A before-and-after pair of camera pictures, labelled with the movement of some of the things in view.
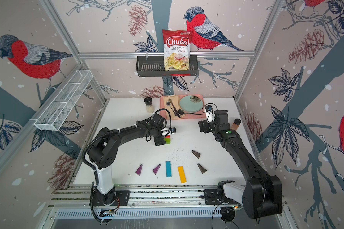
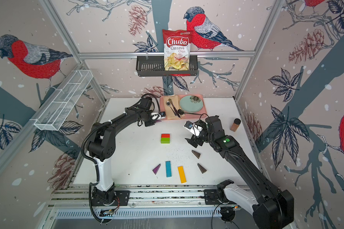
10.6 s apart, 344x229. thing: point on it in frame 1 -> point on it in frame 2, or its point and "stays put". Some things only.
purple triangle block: x=155 y=169 stays put
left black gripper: x=160 y=141 -> x=150 y=124
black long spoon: x=181 y=112 stays put
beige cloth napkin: x=172 y=103 stays put
